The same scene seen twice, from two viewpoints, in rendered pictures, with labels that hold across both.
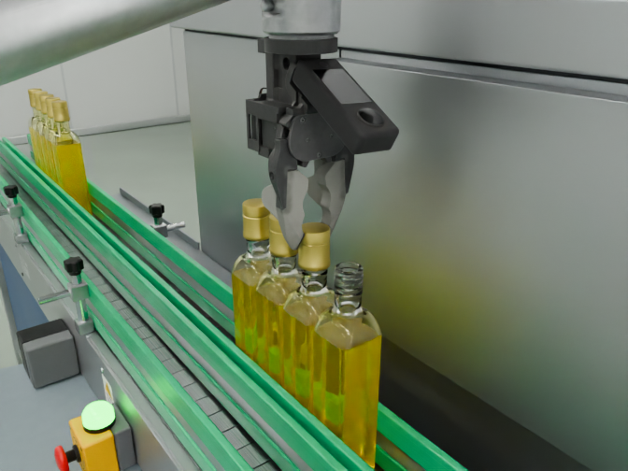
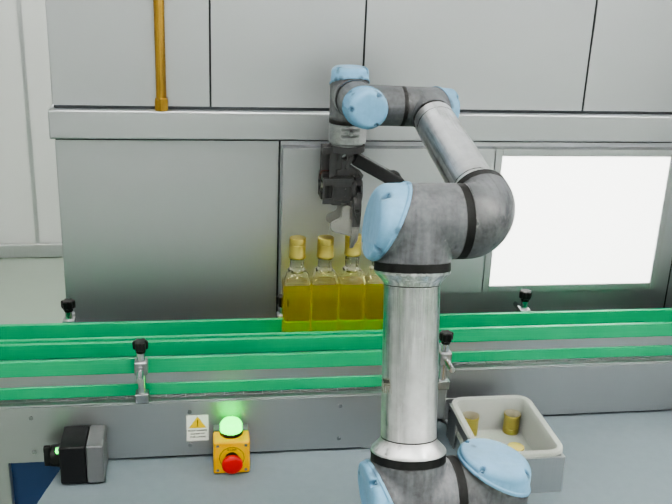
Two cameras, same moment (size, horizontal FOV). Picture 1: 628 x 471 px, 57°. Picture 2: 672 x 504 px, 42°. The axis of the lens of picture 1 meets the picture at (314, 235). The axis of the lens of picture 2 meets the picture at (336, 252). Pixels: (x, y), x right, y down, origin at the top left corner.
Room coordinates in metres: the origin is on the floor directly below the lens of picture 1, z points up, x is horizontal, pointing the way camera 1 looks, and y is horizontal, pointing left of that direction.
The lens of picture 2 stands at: (-0.21, 1.56, 1.75)
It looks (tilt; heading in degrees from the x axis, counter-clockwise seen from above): 20 degrees down; 298
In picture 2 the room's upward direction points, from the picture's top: 2 degrees clockwise
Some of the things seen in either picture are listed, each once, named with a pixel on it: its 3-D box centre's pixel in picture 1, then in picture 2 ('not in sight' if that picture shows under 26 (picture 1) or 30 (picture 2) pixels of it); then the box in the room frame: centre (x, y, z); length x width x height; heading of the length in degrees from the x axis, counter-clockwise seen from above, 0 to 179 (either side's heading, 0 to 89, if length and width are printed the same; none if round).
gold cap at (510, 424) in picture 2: not in sight; (511, 422); (0.22, -0.08, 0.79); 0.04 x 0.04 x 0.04
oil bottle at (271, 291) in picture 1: (286, 346); (322, 314); (0.62, 0.03, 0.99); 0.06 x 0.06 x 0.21; 37
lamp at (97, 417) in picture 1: (98, 414); (231, 425); (0.66, 0.31, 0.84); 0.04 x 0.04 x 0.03
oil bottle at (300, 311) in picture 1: (314, 367); (349, 313); (0.57, 0.00, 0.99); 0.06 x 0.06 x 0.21; 37
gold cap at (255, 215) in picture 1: (256, 219); (297, 247); (0.66, 0.07, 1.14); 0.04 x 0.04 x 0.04
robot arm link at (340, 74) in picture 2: not in sight; (349, 94); (0.59, 0.02, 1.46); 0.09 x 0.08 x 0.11; 131
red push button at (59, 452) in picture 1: (69, 456); (232, 461); (0.64, 0.35, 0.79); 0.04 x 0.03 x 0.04; 37
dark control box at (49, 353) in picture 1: (48, 352); (83, 455); (0.89, 0.48, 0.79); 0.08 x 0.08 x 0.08; 37
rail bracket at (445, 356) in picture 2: not in sight; (441, 354); (0.36, 0.00, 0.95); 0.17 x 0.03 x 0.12; 127
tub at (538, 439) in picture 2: not in sight; (502, 441); (0.21, 0.01, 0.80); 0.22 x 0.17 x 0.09; 127
